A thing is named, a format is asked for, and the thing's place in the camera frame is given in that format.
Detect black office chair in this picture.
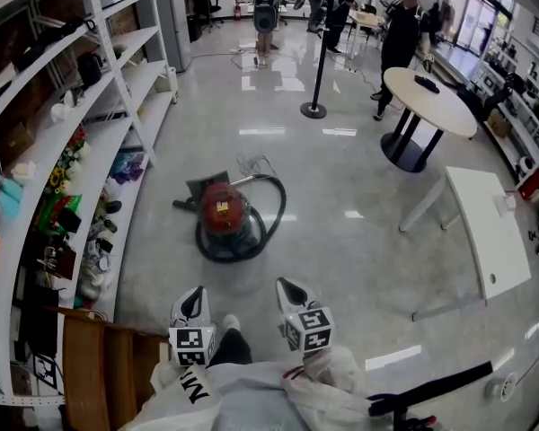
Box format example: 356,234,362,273
189,0,224,29

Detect person's left leg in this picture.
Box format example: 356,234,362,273
208,328,253,367

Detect glass door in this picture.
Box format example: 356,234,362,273
457,0,498,56

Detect white rectangular desk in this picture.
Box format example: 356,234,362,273
398,166,534,322

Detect long black bag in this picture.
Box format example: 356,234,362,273
13,15,98,74

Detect black coat stand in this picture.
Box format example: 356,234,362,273
299,0,360,119

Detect white display shelving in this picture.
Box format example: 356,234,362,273
471,38,539,183

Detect black backpack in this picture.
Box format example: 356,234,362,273
252,0,279,33

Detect dark glass bottle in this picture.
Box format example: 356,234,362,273
87,216,118,237

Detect white figurine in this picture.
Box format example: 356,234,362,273
49,90,75,124

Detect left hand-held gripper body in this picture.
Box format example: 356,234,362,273
168,324,217,368

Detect red vacuum cleaner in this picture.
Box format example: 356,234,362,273
172,171,287,264

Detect person's left forearm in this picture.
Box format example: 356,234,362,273
134,359,224,431

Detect purple and blue bags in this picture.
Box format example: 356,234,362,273
110,150,149,186

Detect grey refrigerator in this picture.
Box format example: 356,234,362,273
155,0,193,74

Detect black flat device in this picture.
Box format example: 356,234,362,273
414,74,441,94

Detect small white box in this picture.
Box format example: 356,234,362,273
493,193,517,217

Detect brown cardboard box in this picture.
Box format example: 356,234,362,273
0,121,36,165

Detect person's right forearm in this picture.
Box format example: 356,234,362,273
280,346,378,431

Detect white cable spool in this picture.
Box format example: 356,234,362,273
484,372,518,403

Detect artificial flower bouquet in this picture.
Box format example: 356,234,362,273
47,126,92,195

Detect red box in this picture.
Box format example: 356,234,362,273
517,167,539,201

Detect black bin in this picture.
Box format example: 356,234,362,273
187,13,204,43

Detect black round bag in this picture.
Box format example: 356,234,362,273
76,51,104,90

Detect round wooden table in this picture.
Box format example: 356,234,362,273
380,66,479,173

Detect grey power cable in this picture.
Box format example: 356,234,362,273
236,154,278,179

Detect blue plush toy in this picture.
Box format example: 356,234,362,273
0,171,24,220

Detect person's white jacket torso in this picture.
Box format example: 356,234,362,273
206,359,306,431

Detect green snack packet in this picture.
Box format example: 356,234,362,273
38,193,83,235

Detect rectangular wooden table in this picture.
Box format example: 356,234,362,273
348,9,387,60

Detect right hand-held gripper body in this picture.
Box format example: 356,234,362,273
281,305,336,355

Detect white metal shelving unit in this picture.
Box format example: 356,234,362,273
0,0,180,408

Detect black floor cable with adapter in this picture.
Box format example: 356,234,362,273
231,47,269,71

